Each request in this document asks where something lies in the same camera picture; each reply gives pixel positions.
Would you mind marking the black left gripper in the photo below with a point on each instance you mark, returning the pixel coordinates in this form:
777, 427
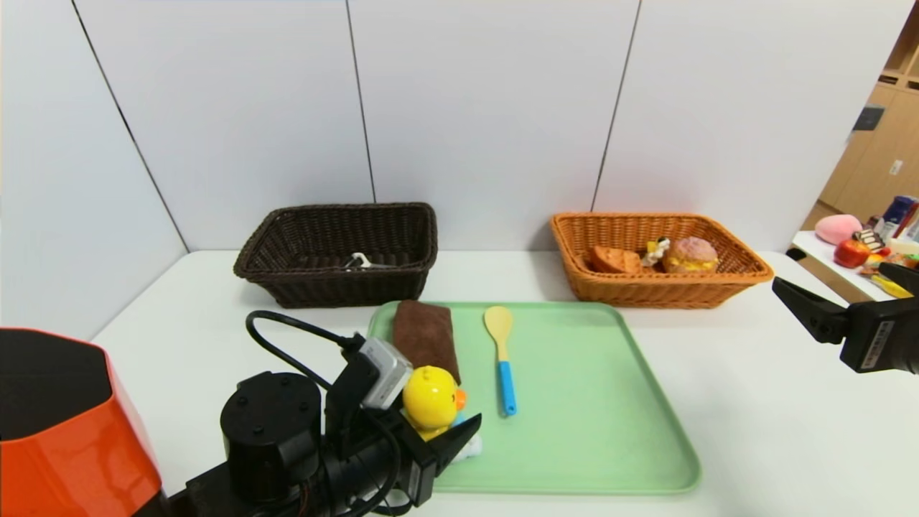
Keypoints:
418, 477

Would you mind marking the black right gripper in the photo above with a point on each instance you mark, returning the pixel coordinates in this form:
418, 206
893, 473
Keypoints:
876, 340

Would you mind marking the yellow duck toy car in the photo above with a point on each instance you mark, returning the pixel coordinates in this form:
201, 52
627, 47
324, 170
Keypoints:
431, 395

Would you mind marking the brown towel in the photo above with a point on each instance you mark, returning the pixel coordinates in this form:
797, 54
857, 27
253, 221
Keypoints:
423, 334

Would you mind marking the toy cream puff bun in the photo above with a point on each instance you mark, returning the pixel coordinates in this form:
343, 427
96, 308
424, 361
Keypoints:
693, 251

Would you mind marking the toy waffle slice with cream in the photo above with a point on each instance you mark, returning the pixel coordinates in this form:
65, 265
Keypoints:
614, 260

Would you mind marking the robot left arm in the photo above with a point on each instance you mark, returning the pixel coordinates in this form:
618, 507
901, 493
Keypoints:
64, 445

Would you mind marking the dark brown wicker basket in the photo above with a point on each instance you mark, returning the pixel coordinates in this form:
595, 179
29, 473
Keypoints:
337, 287

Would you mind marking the orange wicker basket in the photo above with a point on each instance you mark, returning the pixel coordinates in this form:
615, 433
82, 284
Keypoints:
646, 293

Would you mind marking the yellow toy banana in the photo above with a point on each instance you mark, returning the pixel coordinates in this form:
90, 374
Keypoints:
890, 286

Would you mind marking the red toy apple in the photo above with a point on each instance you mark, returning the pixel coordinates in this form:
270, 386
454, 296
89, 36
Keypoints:
849, 255

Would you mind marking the colourful snack packet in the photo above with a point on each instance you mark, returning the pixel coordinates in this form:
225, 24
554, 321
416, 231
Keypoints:
901, 260

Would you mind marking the chocolate striped cake piece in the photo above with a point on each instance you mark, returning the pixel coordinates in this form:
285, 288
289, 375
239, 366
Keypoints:
867, 240

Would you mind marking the white side table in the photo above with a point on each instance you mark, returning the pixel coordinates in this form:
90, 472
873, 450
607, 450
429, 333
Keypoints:
818, 253

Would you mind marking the pink round plush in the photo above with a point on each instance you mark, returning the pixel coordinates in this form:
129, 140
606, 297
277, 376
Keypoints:
836, 230

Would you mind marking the light green plastic tray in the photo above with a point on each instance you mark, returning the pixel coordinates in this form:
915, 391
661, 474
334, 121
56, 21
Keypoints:
574, 416

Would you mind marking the light wooden cabinet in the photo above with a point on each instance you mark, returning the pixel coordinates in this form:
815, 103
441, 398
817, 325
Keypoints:
883, 143

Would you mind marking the white wall socket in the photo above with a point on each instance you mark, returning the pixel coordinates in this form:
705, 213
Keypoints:
894, 169

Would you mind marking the dark grey wall box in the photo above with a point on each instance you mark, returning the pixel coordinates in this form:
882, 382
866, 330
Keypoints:
866, 120

